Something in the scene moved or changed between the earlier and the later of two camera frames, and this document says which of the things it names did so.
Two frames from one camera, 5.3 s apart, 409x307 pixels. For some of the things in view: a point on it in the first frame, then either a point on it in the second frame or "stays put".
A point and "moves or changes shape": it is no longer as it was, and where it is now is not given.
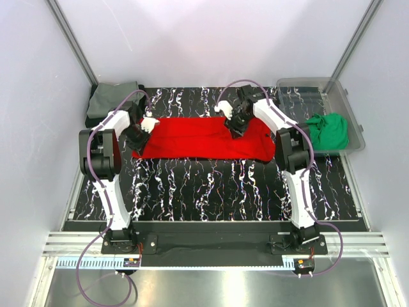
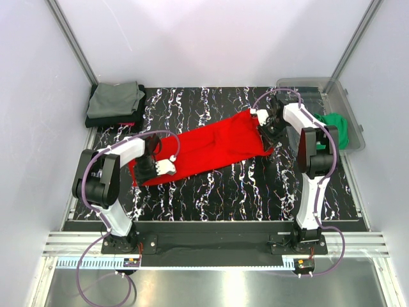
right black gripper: (236, 131) -> (268, 141)
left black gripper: (138, 146) -> (140, 177)
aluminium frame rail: (77, 243) stays put
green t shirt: (328, 132) stays put
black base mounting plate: (215, 244) stays put
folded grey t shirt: (108, 97) stays put
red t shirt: (208, 137) moves or changes shape
